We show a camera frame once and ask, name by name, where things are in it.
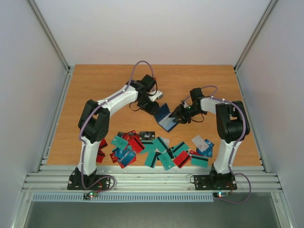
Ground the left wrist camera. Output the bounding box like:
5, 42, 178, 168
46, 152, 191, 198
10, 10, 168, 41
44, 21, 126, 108
149, 91, 163, 101

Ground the red striped card centre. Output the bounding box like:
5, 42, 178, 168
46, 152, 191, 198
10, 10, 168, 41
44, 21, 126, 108
129, 137, 145, 153

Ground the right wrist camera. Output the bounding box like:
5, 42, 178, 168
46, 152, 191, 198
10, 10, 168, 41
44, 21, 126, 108
181, 100, 189, 108

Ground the black VIP card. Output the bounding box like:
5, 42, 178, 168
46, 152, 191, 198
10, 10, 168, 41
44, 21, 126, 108
139, 131, 155, 141

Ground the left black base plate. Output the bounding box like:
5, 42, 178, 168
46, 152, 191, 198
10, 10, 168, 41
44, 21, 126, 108
67, 169, 113, 190

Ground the red striped card left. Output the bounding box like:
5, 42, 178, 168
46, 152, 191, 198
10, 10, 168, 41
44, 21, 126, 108
96, 139, 108, 163

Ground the teal striped card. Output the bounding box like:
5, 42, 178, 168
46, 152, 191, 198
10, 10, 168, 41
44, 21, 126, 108
144, 152, 158, 168
141, 137, 169, 153
191, 154, 209, 168

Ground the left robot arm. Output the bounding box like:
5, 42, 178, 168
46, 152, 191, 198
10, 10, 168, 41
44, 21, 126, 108
70, 75, 159, 189

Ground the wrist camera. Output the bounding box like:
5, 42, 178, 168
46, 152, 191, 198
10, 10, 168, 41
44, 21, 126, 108
149, 91, 163, 101
181, 100, 189, 108

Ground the grey slotted cable duct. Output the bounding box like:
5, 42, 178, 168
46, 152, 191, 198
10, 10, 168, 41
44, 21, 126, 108
32, 192, 213, 203

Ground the teal striped card centre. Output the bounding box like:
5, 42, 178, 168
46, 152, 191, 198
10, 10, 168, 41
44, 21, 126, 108
141, 137, 169, 153

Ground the blue card pile centre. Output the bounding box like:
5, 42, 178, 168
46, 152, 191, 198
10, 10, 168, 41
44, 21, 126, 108
114, 148, 136, 169

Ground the teal VIP card bottom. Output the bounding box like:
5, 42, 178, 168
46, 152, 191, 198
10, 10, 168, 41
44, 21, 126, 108
158, 152, 175, 171

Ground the blue card right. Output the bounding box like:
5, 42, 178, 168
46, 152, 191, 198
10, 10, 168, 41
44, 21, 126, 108
196, 139, 214, 158

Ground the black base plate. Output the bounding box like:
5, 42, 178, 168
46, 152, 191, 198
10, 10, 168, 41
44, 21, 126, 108
67, 169, 113, 190
194, 175, 238, 191

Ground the teal striped card lower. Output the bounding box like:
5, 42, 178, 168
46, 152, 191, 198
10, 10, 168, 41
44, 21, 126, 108
144, 152, 158, 168

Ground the blue leather card holder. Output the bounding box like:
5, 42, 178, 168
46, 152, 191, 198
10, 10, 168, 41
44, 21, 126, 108
154, 103, 178, 133

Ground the teal striped card right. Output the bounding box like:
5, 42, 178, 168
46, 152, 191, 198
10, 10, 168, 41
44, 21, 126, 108
191, 154, 209, 168

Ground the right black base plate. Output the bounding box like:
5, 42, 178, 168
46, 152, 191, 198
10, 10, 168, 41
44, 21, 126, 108
194, 175, 238, 191

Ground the white floral card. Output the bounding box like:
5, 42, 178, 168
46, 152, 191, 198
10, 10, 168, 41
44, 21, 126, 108
191, 135, 209, 152

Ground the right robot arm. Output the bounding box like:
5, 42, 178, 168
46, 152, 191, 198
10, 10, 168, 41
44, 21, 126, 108
169, 88, 250, 189

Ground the teal vip card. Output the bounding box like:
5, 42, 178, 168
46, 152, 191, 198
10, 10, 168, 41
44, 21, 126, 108
158, 152, 175, 171
111, 135, 128, 150

